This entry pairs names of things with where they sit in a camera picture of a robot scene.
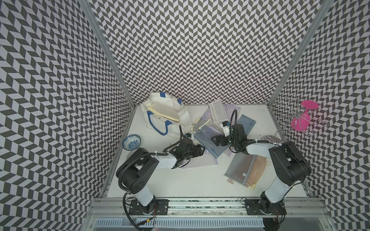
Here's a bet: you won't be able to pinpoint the yellow trim mesh pouch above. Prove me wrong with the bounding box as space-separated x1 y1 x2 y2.
148 103 180 122

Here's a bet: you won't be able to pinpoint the lilac mesh pouch rear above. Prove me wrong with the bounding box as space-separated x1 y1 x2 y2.
201 103 242 128

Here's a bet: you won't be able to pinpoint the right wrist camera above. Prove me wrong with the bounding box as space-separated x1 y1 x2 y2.
221 121 231 136

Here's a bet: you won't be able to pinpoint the purple mesh pouch bottom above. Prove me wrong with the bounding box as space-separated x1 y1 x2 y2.
184 153 218 169

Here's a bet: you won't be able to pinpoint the blue patterned ceramic bowl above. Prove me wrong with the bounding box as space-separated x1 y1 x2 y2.
122 134 141 151

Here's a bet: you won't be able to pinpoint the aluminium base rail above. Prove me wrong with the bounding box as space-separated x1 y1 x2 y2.
85 197 330 218

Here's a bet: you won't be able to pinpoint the grey mesh pouch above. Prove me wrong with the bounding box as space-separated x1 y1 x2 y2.
225 154 259 187

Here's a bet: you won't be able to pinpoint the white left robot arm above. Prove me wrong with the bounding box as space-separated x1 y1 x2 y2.
116 136 205 214

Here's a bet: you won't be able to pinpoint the white canvas bag blue handles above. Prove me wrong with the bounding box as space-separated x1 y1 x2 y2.
140 92 192 138

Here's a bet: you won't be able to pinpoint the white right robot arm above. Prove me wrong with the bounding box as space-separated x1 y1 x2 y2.
211 124 312 215

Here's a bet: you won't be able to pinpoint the dark blue flat pouch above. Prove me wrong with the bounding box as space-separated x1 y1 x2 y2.
237 115 256 136

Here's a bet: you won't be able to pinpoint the white mesh pencil pouch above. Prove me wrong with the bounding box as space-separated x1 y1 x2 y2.
209 99 229 124

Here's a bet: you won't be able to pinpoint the silver wire glass rack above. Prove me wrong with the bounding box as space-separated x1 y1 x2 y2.
274 99 329 140

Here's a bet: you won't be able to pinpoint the magenta plastic wine glass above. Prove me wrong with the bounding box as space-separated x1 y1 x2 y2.
291 100 319 131

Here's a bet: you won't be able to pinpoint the blue mesh pouch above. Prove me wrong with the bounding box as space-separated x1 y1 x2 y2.
194 126 232 158

